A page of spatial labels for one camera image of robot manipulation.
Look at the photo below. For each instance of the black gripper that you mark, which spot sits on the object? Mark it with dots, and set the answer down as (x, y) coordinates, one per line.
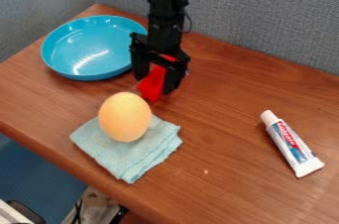
(160, 47)

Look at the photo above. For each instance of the red rectangular block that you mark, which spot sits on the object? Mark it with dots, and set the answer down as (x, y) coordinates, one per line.
(152, 83)

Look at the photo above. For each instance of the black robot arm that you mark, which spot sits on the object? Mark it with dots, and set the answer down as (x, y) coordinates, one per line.
(167, 9)

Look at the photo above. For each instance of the blue plate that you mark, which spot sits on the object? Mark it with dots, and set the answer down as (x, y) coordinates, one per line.
(87, 49)

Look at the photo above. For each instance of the orange egg-shaped object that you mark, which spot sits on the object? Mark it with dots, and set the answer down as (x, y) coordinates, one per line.
(124, 117)

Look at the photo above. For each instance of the grey object under table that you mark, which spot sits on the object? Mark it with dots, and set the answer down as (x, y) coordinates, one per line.
(99, 208)

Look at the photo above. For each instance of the light blue folded cloth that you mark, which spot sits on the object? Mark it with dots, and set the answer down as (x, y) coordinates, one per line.
(128, 160)

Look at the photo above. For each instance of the white toothpaste tube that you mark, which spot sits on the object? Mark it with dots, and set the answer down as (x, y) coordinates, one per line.
(300, 158)

